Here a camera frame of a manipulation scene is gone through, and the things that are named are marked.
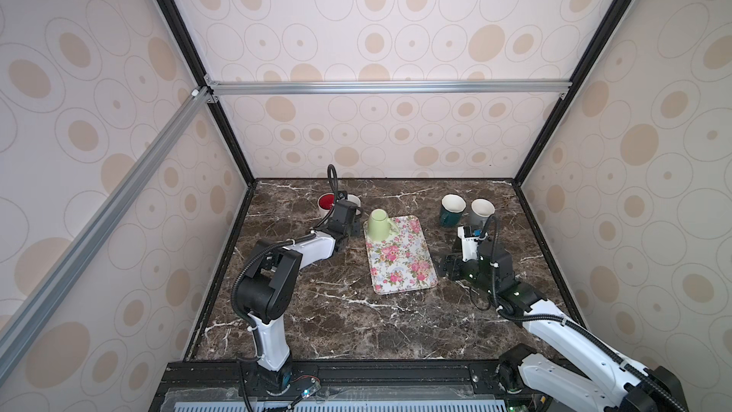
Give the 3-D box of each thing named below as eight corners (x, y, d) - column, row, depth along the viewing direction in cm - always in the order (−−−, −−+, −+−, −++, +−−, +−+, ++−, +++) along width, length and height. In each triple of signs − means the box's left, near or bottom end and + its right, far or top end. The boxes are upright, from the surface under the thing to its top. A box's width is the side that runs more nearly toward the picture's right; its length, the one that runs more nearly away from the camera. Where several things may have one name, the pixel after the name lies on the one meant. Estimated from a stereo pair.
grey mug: (475, 235, 105) (484, 218, 97) (459, 223, 109) (466, 206, 100) (488, 222, 109) (498, 205, 101) (472, 211, 112) (480, 193, 104)
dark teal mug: (438, 231, 105) (444, 213, 97) (435, 212, 111) (440, 194, 103) (461, 231, 105) (469, 213, 97) (457, 212, 111) (463, 194, 103)
